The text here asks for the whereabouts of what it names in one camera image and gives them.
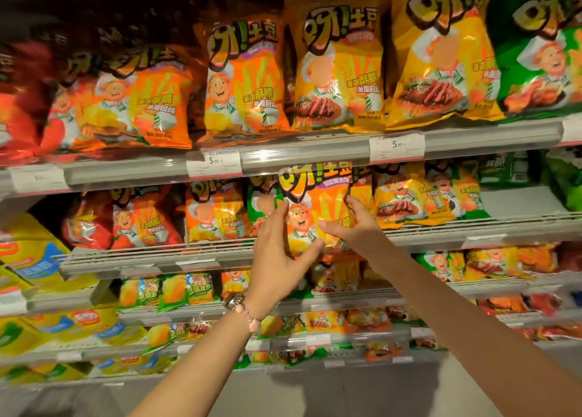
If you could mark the person's left hand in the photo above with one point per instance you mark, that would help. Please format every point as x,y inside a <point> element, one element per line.
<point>270,266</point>

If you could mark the yellow snack packet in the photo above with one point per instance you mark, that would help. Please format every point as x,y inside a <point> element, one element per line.
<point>398,198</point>
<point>441,53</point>
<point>457,191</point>
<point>338,66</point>

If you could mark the person's right forearm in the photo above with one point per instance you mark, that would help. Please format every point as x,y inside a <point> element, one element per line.
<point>477,339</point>

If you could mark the person's right thumb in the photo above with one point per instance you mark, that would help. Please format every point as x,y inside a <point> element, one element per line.
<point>332,228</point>

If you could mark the grey metal shelf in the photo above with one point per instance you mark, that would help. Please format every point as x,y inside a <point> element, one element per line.
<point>295,151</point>
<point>59,299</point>
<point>318,345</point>
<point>318,304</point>
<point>477,232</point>

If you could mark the rows of small mixed packets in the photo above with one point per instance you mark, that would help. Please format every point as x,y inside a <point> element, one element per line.
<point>336,294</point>

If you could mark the person's left forearm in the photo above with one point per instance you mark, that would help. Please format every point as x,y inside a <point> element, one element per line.
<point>200,366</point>

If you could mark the orange snack packet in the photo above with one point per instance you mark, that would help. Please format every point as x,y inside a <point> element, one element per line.
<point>245,80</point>
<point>216,212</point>
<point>136,103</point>
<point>318,194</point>

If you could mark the pile of yellow chip bags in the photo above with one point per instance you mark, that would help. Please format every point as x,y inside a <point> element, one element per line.
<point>36,260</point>

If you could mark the red snack packet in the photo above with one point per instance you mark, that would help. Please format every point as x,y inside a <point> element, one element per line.
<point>143,219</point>
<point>20,112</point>
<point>88,223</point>

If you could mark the white price label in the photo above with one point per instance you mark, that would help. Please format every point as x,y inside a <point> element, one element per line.
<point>40,180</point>
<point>213,163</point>
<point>572,130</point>
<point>397,147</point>

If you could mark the person's left thumb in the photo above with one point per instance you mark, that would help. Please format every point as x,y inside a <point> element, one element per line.
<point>310,251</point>

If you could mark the green snack packet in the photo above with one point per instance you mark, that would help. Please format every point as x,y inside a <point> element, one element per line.
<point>566,180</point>
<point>507,169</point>
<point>261,203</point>
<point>541,48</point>

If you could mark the person's right hand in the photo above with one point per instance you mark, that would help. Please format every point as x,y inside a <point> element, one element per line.
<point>363,241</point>

